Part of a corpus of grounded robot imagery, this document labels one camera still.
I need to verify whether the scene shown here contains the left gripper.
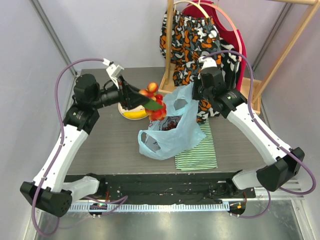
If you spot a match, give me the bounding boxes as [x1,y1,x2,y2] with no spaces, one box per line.
[90,74,149,110]

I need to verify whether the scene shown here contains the red lychee bunch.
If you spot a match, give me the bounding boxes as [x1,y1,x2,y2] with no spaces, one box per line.
[139,82,167,122]

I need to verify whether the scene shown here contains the purple red grape bunch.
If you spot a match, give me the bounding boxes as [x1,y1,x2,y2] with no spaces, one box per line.
[160,116,181,131]

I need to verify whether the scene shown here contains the light blue plastic bag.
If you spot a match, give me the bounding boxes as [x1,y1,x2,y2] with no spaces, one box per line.
[137,83,206,160]

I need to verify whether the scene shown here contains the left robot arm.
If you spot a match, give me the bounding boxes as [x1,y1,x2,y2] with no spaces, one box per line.
[20,74,150,218]

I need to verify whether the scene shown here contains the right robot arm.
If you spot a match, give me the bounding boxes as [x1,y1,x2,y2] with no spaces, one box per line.
[192,61,300,198]

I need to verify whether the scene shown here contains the round fruit plate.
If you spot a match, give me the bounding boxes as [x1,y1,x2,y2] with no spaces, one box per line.
[117,103,148,121]

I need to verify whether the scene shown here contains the yellow banana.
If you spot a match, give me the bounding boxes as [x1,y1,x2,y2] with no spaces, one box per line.
[123,109,148,120]

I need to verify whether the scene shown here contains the black white patterned garment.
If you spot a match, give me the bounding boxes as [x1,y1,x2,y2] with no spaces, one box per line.
[207,37,242,118]

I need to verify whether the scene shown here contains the wooden clothes rack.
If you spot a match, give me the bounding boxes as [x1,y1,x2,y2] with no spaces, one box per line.
[158,0,320,114]

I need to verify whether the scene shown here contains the orange camouflage pants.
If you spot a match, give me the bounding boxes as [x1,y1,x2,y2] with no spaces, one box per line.
[159,9,223,125]

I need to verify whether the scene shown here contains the red garment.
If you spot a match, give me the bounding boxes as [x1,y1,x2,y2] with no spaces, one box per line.
[182,0,247,91]

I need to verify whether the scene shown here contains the green striped folded cloth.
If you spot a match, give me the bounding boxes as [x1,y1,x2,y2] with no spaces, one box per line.
[174,120,218,171]

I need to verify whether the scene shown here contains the wooden clothes hanger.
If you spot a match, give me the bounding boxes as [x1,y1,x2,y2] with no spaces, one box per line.
[173,0,209,19]

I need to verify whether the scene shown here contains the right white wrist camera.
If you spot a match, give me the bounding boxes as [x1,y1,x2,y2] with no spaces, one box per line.
[198,56,218,71]

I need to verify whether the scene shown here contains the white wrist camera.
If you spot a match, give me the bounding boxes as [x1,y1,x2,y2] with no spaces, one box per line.
[103,58,124,89]
[198,56,218,71]

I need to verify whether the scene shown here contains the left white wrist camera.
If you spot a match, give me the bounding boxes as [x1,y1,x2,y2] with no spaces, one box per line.
[103,58,124,89]

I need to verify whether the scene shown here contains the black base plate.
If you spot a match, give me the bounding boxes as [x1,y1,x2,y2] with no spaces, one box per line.
[64,172,256,205]

